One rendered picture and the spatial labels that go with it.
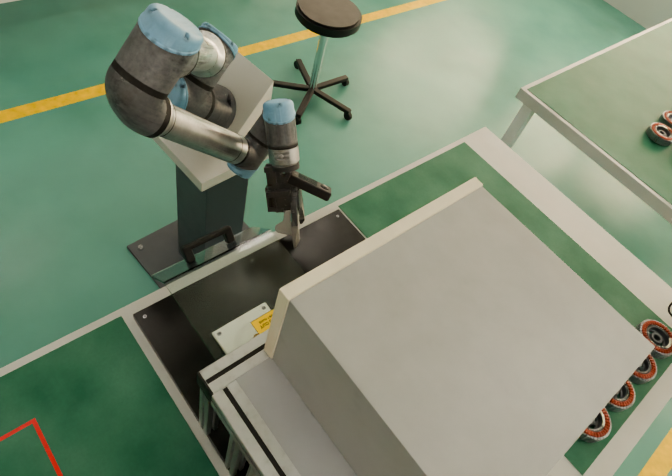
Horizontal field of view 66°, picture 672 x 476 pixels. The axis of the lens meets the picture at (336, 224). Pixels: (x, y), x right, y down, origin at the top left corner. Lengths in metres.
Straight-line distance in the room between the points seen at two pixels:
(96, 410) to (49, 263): 1.19
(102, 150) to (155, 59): 1.70
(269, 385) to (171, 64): 0.61
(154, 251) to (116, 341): 1.04
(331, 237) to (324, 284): 0.75
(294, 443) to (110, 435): 0.50
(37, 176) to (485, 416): 2.28
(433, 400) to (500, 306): 0.19
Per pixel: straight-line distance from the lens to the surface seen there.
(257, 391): 0.88
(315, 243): 1.46
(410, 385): 0.71
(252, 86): 1.63
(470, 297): 0.81
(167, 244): 2.34
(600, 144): 2.35
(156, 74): 1.07
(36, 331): 2.24
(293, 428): 0.87
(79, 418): 1.27
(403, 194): 1.69
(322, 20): 2.72
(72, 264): 2.35
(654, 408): 1.71
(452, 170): 1.85
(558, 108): 2.40
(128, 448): 1.24
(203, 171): 1.62
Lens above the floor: 1.94
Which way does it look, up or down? 51 degrees down
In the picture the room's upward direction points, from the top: 20 degrees clockwise
